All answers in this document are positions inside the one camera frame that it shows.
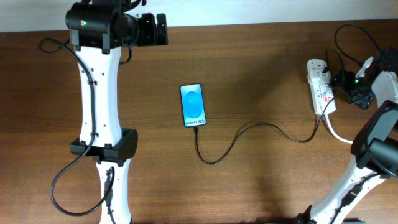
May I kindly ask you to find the black USB charging cable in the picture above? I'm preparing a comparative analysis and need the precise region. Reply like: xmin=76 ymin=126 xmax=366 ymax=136
xmin=193 ymin=49 xmax=345 ymax=166

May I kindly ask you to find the blue Galaxy smartphone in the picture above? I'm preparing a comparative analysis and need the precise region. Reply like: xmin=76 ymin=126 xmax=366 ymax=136
xmin=180 ymin=83 xmax=206 ymax=128

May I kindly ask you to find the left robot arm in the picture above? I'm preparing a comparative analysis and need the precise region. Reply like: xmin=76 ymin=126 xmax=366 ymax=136
xmin=65 ymin=0 xmax=168 ymax=223

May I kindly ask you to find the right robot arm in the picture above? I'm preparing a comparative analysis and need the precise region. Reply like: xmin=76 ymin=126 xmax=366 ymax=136
xmin=294 ymin=48 xmax=397 ymax=223

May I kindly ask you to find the white USB charger plug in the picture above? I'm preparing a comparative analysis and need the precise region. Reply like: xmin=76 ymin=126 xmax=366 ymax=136
xmin=307 ymin=69 xmax=331 ymax=85

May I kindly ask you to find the white power strip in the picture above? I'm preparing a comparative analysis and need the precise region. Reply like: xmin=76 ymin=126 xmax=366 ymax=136
xmin=307 ymin=59 xmax=336 ymax=115

